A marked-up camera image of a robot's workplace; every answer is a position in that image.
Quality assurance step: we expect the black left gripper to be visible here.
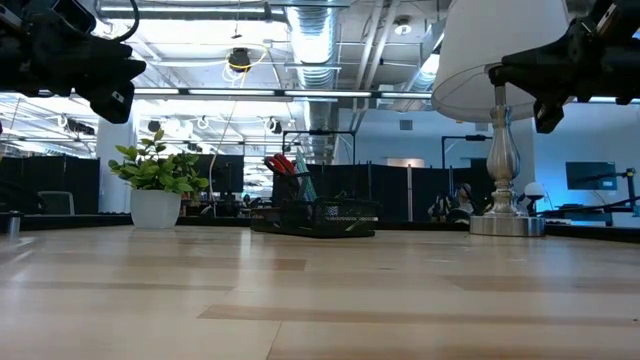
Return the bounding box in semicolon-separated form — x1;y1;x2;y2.
0;14;148;125

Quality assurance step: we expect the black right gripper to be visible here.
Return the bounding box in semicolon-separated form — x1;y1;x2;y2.
488;4;622;135

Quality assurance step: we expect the black mesh desk organizer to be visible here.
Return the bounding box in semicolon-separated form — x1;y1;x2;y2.
248;172;379;239

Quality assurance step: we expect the grey office chair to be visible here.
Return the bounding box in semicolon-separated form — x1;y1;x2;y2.
36;190;77;217

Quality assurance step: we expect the white-shade silver table lamp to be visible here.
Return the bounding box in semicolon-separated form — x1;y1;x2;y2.
430;0;571;238

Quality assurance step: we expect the white globe lamp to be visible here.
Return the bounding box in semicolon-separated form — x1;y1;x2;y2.
522;181;546;217

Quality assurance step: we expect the black ceiling-hung device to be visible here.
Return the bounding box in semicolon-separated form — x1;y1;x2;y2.
227;46;254;75

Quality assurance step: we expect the long ceiling light bar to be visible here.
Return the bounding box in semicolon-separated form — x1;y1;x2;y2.
132;85;434;100

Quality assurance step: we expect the person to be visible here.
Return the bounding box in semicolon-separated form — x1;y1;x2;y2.
429;182;476;223

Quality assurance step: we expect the green plant in white pot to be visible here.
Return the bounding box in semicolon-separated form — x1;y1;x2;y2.
108;128;210;231

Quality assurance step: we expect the black desk monitor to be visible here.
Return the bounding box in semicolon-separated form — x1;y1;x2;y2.
192;153;251;194

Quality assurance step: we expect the black background desk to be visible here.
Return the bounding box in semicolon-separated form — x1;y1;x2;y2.
542;202;640;227

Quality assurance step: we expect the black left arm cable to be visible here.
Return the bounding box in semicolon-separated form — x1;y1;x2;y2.
113;0;140;44

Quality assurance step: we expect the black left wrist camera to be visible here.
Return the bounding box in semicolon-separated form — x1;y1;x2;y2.
49;0;97;34

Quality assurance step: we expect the black stand frame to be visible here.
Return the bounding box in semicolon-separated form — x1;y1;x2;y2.
281;128;357;166
440;133;494;171

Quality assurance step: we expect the black partition wall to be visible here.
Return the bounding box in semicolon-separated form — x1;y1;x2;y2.
0;154;101;217
319;160;489;224

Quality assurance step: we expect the black wall monitor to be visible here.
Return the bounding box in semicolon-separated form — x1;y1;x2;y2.
565;160;619;192

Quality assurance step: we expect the black aluminium rig frame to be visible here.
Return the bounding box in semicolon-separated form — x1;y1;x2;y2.
0;212;640;245

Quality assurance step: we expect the grey metal post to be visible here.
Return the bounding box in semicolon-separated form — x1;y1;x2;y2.
4;209;23;236

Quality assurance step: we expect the silver ventilation duct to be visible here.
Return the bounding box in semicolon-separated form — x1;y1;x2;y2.
284;0;342;164

